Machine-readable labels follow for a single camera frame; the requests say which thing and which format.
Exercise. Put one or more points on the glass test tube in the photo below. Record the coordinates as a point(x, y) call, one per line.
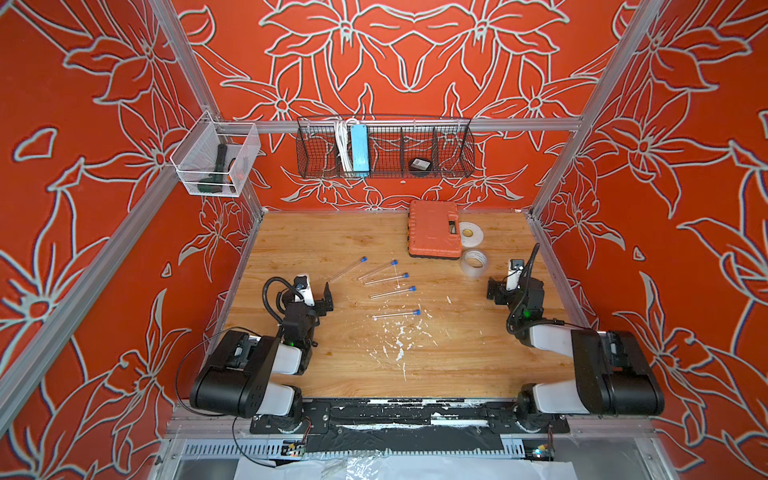
point(374, 271)
point(398, 314)
point(344, 271)
point(390, 279)
point(402, 291)

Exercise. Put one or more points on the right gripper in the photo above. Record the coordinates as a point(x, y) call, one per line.
point(501, 291)

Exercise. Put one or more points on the orange tool case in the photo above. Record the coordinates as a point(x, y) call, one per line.
point(433, 230)

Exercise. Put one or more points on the small black device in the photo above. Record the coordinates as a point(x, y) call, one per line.
point(420, 167)

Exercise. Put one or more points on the white tape roll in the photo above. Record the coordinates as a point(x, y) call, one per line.
point(471, 235)

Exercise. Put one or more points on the dark green tool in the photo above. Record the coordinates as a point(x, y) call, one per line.
point(214, 182)

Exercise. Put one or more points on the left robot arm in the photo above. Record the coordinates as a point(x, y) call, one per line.
point(237, 377)

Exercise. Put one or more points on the black wire basket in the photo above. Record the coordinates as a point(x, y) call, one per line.
point(323, 146)

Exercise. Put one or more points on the clear acrylic box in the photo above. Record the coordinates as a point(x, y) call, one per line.
point(215, 158)

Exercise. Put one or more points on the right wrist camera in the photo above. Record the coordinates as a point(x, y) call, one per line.
point(515, 270)

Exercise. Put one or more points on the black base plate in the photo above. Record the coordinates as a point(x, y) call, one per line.
point(336, 426)

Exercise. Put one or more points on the light blue box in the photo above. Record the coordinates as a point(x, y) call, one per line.
point(359, 149)

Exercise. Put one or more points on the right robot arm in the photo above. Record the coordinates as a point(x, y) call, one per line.
point(612, 377)

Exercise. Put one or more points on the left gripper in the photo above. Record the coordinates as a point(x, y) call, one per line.
point(323, 306)

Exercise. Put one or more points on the clear tape roll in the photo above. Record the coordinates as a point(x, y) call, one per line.
point(474, 263)

